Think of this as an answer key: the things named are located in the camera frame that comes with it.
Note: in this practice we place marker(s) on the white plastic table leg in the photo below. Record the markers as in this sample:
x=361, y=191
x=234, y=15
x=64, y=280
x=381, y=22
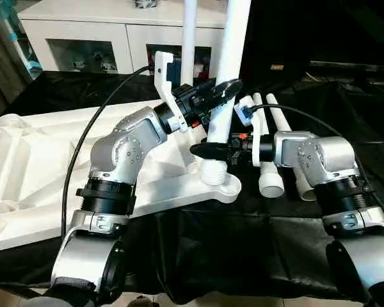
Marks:
x=275, y=112
x=269, y=173
x=189, y=38
x=229, y=64

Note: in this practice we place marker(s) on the white plastic table top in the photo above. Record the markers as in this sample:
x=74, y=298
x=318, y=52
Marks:
x=38, y=166

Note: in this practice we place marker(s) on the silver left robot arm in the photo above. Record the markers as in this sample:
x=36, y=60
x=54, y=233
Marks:
x=121, y=153

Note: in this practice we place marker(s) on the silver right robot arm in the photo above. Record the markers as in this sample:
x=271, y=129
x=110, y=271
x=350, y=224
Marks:
x=326, y=166

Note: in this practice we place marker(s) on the small yellow tag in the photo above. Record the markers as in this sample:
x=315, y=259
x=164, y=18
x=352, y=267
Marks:
x=277, y=67

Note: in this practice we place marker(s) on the white sideboard cabinet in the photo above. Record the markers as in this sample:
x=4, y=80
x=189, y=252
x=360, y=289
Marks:
x=115, y=25

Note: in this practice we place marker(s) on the grey toy figure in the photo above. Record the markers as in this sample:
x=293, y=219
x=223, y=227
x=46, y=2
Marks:
x=146, y=4

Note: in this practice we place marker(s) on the black plastic mat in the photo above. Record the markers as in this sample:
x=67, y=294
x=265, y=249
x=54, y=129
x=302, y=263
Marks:
x=352, y=109

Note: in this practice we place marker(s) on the beige curtain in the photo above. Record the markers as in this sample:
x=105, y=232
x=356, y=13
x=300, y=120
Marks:
x=3, y=64

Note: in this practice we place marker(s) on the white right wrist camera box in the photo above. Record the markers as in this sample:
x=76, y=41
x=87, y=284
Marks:
x=256, y=128

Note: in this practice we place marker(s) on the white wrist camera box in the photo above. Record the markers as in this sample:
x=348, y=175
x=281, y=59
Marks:
x=165, y=83
x=256, y=128

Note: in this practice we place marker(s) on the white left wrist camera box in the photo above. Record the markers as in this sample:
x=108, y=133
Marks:
x=165, y=83

